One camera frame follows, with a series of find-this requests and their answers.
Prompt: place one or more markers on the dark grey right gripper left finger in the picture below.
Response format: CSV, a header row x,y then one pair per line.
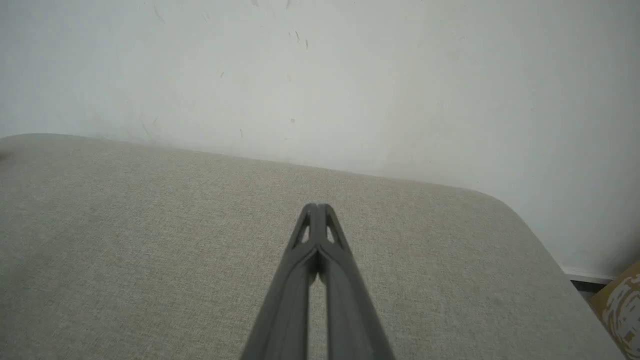
x,y
285,310

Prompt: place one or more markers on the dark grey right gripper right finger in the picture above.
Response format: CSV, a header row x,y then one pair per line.
x,y
350,310

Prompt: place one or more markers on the brown cardboard box white print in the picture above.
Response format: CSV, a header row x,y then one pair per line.
x,y
620,312

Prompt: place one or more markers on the white wall baseboard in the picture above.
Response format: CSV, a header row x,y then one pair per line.
x,y
587,275

